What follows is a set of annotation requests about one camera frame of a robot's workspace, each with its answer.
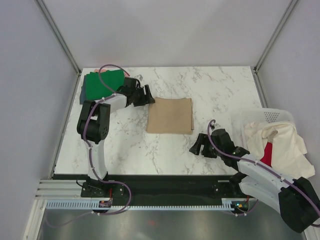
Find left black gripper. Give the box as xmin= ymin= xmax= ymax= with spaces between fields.
xmin=131 ymin=85 xmax=155 ymax=108

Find tan t shirt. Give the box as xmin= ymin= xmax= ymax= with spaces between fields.
xmin=146 ymin=97 xmax=194 ymax=135

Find folded blue t shirt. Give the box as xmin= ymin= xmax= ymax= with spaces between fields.
xmin=79 ymin=76 xmax=87 ymax=105

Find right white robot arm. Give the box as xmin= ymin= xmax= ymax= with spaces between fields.
xmin=189 ymin=128 xmax=320 ymax=233

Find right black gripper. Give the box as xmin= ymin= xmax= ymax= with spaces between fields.
xmin=188 ymin=133 xmax=223 ymax=159

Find folded pink t shirt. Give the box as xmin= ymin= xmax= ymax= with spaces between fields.
xmin=94 ymin=69 xmax=108 ymax=73

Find white plastic basket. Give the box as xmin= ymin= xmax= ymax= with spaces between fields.
xmin=231 ymin=108 xmax=295 ymax=149

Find cream t shirt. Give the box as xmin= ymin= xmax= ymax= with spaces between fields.
xmin=244 ymin=121 xmax=316 ymax=179

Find aluminium frame post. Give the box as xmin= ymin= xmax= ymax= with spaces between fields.
xmin=34 ymin=0 xmax=82 ymax=76
xmin=252 ymin=0 xmax=301 ymax=74

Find red t shirt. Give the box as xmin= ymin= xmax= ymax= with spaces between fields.
xmin=260 ymin=141 xmax=273 ymax=167

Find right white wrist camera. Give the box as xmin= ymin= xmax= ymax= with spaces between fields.
xmin=209 ymin=119 xmax=221 ymax=130

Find right aluminium frame post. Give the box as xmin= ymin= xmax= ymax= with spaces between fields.
xmin=252 ymin=0 xmax=301 ymax=74

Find left aluminium frame post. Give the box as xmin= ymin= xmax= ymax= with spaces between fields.
xmin=34 ymin=0 xmax=82 ymax=76

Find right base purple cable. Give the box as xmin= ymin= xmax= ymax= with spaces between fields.
xmin=228 ymin=197 xmax=260 ymax=218

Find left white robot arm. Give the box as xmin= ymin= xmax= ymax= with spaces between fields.
xmin=76 ymin=77 xmax=156 ymax=198

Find white cable duct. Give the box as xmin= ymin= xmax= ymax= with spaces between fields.
xmin=45 ymin=198 xmax=234 ymax=211

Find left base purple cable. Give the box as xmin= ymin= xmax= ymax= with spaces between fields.
xmin=91 ymin=181 xmax=135 ymax=217

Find folded green t shirt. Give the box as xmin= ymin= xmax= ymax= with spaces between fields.
xmin=84 ymin=69 xmax=125 ymax=100

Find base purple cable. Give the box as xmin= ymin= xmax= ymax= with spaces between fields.
xmin=228 ymin=197 xmax=260 ymax=218
xmin=91 ymin=181 xmax=135 ymax=217

